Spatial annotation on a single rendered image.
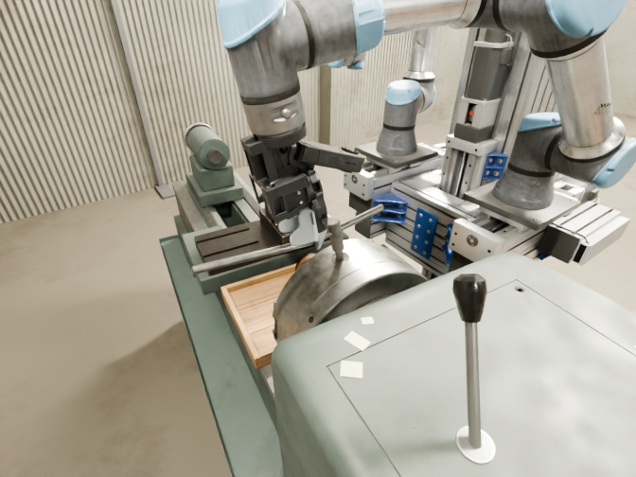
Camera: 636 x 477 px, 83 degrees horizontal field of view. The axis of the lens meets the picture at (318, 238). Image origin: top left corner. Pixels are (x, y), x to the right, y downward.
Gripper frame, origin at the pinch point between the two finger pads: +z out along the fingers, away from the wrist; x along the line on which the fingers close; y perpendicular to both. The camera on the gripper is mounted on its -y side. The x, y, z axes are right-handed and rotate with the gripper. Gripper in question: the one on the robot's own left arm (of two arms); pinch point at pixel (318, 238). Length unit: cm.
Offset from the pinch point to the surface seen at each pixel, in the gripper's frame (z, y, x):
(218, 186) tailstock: 36, 0, -108
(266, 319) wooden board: 39.4, 10.2, -25.6
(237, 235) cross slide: 32, 6, -58
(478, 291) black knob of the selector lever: -10.0, -3.2, 29.3
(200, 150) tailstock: 18, 1, -107
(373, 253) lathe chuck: 7.7, -9.6, 1.5
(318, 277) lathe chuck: 7.3, 1.9, 1.0
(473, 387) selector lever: -1.8, 0.3, 33.0
